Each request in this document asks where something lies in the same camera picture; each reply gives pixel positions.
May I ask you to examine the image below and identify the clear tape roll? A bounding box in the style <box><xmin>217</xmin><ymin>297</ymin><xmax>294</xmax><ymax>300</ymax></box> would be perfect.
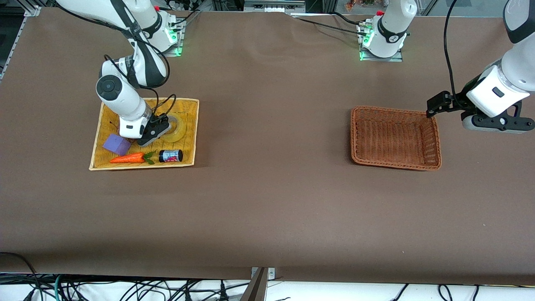
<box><xmin>161</xmin><ymin>114</ymin><xmax>187</xmax><ymax>142</ymax></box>

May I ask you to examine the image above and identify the orange toy carrot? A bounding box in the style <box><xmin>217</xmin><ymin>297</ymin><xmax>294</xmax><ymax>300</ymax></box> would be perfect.
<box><xmin>109</xmin><ymin>151</ymin><xmax>157</xmax><ymax>165</ymax></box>

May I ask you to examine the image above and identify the small black jar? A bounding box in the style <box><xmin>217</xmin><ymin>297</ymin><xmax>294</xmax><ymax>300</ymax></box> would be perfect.
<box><xmin>158</xmin><ymin>149</ymin><xmax>184</xmax><ymax>163</ymax></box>

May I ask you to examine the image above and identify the yellow wicker basket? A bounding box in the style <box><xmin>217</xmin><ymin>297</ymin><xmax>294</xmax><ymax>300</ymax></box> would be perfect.
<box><xmin>89</xmin><ymin>98</ymin><xmax>200</xmax><ymax>171</ymax></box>

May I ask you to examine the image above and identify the purple cube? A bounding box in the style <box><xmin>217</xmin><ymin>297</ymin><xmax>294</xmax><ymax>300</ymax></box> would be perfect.
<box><xmin>103</xmin><ymin>133</ymin><xmax>132</xmax><ymax>156</ymax></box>

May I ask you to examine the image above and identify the brown wicker basket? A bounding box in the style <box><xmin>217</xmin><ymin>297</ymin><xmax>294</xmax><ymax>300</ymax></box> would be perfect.
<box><xmin>350</xmin><ymin>105</ymin><xmax>442</xmax><ymax>171</ymax></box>

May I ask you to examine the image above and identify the colourful background object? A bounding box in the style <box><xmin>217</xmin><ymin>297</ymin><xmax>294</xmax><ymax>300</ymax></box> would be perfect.
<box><xmin>345</xmin><ymin>0</ymin><xmax>377</xmax><ymax>11</ymax></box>

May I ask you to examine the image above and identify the grey metal equipment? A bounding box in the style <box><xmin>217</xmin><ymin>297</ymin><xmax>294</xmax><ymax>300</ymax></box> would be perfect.
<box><xmin>242</xmin><ymin>0</ymin><xmax>308</xmax><ymax>13</ymax></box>

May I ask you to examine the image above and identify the grey slanted beam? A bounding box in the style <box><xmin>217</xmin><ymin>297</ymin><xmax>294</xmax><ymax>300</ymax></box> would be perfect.
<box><xmin>239</xmin><ymin>268</ymin><xmax>268</xmax><ymax>301</ymax></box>

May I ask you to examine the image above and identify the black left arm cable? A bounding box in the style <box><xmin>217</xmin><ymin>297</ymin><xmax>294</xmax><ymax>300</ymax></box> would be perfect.
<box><xmin>443</xmin><ymin>0</ymin><xmax>464</xmax><ymax>99</ymax></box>

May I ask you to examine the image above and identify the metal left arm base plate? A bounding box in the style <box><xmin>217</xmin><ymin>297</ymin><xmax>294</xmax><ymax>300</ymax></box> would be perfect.
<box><xmin>359</xmin><ymin>21</ymin><xmax>404</xmax><ymax>62</ymax></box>

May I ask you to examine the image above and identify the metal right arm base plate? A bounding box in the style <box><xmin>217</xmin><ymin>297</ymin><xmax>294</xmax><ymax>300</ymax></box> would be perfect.
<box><xmin>163</xmin><ymin>19</ymin><xmax>184</xmax><ymax>57</ymax></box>

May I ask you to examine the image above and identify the black table cable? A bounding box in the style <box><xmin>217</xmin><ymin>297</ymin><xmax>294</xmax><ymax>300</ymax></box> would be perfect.
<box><xmin>171</xmin><ymin>10</ymin><xmax>201</xmax><ymax>28</ymax></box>
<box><xmin>290</xmin><ymin>16</ymin><xmax>368</xmax><ymax>36</ymax></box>

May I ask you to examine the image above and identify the aluminium frame rail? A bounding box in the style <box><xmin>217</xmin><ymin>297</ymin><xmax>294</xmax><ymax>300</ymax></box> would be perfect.
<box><xmin>0</xmin><ymin>5</ymin><xmax>42</xmax><ymax>82</ymax></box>

